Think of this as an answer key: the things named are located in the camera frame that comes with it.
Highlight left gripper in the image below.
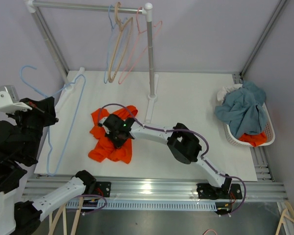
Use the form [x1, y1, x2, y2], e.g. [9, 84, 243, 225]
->
[6, 95, 59, 161]

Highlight orange t shirt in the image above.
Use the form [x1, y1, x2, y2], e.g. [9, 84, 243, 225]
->
[88, 108, 132, 164]
[239, 132, 268, 147]

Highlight light blue wire hanger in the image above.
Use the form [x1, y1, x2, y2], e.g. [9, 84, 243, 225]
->
[103, 5, 127, 84]

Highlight green white t shirt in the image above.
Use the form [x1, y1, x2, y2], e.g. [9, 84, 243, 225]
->
[217, 84, 243, 102]

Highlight pink wire hanger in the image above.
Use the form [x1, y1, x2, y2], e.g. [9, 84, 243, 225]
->
[118, 6, 163, 85]

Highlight grey blue t shirt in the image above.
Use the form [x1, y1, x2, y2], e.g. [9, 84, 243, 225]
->
[215, 81, 268, 139]

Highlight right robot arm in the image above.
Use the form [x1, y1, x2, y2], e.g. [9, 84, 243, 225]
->
[98, 114, 232, 198]

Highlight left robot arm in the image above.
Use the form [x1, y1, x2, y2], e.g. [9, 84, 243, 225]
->
[0, 97, 96, 235]

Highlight spare wooden hanger right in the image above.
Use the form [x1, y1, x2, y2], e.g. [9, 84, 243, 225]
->
[275, 201, 294, 235]

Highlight clothes rack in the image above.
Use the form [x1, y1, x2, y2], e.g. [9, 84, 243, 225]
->
[24, 0, 159, 123]

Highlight spare wooden hangers left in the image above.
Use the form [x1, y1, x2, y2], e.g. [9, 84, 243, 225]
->
[48, 197, 84, 235]

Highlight white laundry basket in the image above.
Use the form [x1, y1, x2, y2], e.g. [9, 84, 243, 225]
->
[223, 103, 275, 147]

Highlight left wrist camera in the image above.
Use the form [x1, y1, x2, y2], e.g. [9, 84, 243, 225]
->
[0, 85, 32, 114]

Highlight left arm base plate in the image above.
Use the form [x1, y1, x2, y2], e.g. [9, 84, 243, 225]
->
[90, 181, 112, 198]

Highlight white cable duct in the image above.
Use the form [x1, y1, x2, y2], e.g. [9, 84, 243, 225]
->
[66, 200, 218, 211]

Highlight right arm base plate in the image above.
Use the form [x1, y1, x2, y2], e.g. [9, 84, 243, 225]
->
[196, 183, 243, 200]

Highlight aluminium rail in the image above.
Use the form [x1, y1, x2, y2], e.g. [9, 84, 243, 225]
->
[22, 175, 288, 202]

